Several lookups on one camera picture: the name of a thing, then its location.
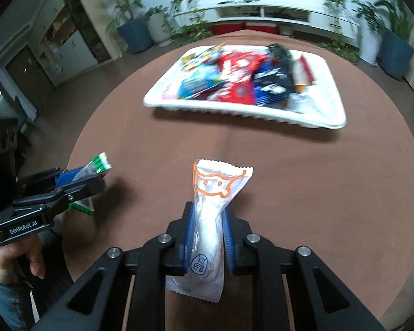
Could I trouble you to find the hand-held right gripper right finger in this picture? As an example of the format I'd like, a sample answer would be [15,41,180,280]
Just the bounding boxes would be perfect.
[224,205,383,331]

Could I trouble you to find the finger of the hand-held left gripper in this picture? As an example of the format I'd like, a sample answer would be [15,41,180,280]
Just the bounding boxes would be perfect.
[12,176,106,212]
[19,167,85,194]

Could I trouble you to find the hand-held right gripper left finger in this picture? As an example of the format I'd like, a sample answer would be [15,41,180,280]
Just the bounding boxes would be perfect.
[31,202,196,331]

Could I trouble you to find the green striped snack packet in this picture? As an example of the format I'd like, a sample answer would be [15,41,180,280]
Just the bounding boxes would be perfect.
[69,152,113,216]

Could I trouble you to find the white packet with orange print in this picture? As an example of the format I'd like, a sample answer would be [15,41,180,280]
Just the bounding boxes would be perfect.
[166,159,254,304]

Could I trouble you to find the large red snack bag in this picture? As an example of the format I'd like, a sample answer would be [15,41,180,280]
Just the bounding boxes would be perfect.
[207,51,268,104]

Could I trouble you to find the white plastic tray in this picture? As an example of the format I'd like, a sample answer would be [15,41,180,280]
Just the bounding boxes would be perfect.
[143,43,347,130]

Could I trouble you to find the person's left hand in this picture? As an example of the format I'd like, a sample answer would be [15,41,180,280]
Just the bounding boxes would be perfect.
[0,234,46,283]

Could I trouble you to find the brown tablecloth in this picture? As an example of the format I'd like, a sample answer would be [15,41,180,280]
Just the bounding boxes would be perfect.
[64,29,414,331]

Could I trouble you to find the wooden storage cabinet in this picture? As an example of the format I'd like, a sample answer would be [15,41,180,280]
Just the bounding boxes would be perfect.
[31,0,113,87]

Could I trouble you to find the blue plant pot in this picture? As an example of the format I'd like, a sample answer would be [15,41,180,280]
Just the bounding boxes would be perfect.
[379,29,414,81]
[117,17,155,54]

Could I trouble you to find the blue and white snack packet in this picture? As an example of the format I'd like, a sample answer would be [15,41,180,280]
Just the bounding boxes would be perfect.
[253,71,294,106]

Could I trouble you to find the crumpled white packet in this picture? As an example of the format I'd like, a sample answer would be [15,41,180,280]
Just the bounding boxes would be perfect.
[286,86,332,115]

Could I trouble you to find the white packet with red end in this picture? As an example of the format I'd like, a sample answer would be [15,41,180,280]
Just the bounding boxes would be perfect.
[293,54,319,94]

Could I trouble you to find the red storage box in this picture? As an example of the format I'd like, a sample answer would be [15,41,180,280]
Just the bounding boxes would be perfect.
[246,22,277,33]
[214,22,244,36]

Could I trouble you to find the low trailing green plant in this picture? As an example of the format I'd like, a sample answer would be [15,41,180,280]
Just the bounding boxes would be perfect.
[318,34,362,64]

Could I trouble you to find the white television cabinet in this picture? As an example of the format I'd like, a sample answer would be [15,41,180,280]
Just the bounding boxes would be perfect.
[174,2,362,42]

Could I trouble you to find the tall white plant pot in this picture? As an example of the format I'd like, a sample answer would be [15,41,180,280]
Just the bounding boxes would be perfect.
[358,29,382,67]

